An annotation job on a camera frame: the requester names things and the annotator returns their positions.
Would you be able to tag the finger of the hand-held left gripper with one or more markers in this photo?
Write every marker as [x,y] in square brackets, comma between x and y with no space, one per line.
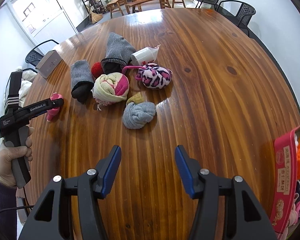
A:
[56,103]

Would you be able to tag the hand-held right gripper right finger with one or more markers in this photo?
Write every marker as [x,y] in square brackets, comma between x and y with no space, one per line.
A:
[183,170]

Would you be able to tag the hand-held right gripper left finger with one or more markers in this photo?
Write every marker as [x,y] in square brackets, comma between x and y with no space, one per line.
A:
[112,170]

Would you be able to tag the knotted pink foam curler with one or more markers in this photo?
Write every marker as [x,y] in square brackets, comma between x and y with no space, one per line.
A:
[52,115]

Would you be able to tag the grey knitted sock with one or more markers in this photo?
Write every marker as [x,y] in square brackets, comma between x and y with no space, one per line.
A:
[117,46]
[81,77]

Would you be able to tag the red pompom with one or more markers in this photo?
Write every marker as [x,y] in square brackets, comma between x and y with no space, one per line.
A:
[97,69]

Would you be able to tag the cream and pink sock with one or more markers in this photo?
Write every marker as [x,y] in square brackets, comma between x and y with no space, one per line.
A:
[110,87]

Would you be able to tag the grey and yellow sock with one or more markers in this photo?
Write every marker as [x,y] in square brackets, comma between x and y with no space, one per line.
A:
[138,113]

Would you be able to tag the white tube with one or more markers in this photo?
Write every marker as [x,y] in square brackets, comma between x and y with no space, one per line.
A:
[143,55]

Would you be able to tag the red rectangular container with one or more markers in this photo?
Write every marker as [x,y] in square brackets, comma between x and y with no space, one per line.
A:
[283,180]

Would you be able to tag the tan knotted sock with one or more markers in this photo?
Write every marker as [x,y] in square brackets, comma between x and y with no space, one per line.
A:
[292,218]

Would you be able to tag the person's left forearm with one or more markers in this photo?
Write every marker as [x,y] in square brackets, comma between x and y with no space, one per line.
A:
[2,205]

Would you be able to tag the person's left hand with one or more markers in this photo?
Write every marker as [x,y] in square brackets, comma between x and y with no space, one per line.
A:
[2,165]

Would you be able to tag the white padded jacket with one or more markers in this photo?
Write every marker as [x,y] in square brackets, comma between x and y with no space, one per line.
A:
[25,87]

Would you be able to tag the grey rectangular box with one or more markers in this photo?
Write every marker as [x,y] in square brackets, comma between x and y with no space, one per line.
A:
[48,62]

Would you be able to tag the white door with window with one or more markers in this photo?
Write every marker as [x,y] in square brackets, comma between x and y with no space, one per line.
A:
[45,15]

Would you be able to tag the straw broom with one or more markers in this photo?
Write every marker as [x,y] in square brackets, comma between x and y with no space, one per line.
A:
[96,17]

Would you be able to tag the dark plant shelf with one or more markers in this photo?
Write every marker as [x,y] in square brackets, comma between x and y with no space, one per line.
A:
[95,0]

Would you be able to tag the long wooden bench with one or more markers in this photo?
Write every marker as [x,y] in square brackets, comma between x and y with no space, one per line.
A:
[147,1]

